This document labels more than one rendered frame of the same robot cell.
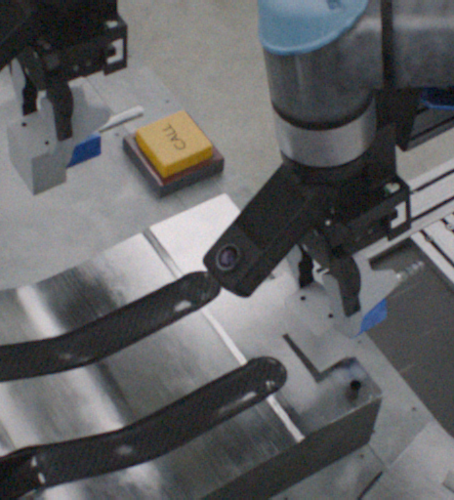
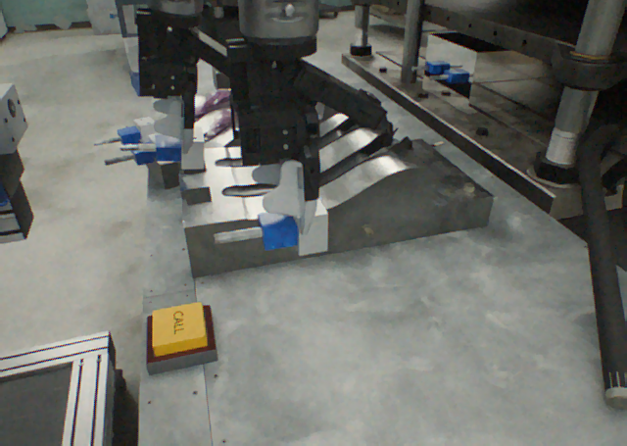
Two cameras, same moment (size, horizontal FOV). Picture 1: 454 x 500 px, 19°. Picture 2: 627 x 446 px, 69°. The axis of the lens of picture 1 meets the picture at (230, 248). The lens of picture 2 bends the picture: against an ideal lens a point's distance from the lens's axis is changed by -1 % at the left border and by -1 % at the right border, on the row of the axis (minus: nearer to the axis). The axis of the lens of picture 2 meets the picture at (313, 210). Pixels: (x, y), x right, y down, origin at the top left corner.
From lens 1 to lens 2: 1.44 m
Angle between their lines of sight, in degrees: 94
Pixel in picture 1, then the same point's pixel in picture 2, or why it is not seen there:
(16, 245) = (328, 302)
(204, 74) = not seen: outside the picture
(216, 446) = not seen: hidden behind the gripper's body
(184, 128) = (165, 327)
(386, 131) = (143, 10)
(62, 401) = (326, 159)
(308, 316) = (199, 132)
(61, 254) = (299, 292)
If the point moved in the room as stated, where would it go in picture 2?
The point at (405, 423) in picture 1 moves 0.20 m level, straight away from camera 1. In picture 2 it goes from (162, 197) to (60, 246)
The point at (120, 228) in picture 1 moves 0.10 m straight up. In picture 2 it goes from (251, 301) to (245, 242)
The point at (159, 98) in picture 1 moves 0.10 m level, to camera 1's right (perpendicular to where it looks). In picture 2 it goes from (154, 408) to (82, 379)
